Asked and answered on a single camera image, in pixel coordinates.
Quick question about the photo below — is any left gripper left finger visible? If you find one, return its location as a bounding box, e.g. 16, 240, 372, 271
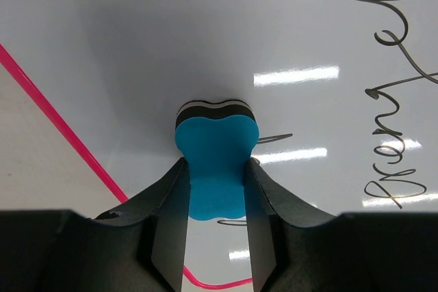
1, 159, 190, 291

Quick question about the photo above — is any blue bone-shaped eraser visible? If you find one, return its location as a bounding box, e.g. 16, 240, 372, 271
175, 99, 259, 221

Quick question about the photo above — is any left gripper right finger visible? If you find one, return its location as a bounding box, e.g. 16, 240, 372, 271
244, 159, 437, 291

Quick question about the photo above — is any pink framed whiteboard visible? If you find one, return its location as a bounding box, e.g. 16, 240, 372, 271
1, 0, 437, 291

